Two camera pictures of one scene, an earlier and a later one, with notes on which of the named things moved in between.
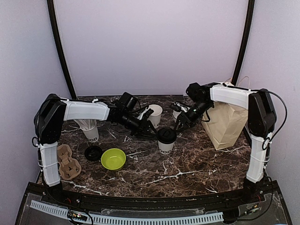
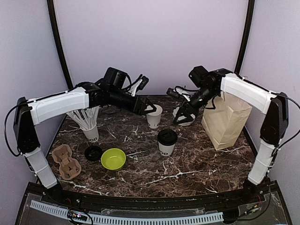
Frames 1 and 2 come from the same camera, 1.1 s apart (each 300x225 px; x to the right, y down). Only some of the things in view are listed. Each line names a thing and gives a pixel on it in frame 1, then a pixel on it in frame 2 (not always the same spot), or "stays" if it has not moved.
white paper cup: x=155 y=117 stays
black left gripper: x=143 y=128 -> x=139 y=109
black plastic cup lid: x=93 y=153 stays
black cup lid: x=167 y=135 stays
